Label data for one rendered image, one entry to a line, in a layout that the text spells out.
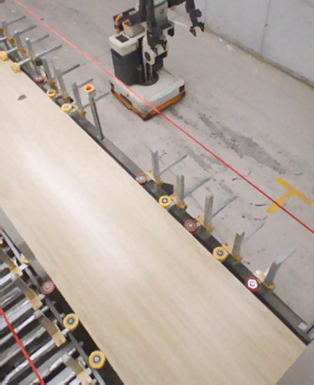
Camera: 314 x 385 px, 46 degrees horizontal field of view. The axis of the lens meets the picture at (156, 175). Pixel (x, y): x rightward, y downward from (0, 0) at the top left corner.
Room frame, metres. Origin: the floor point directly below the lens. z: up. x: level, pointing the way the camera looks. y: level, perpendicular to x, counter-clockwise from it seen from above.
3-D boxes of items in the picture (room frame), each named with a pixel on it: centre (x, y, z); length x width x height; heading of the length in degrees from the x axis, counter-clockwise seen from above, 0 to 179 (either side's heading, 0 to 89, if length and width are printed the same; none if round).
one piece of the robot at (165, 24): (3.24, -0.15, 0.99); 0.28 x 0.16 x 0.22; 126
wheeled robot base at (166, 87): (3.48, 0.01, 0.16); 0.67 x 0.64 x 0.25; 36
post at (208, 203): (1.19, -0.29, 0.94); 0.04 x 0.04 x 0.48; 36
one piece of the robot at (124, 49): (3.55, 0.07, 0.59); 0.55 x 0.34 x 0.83; 126
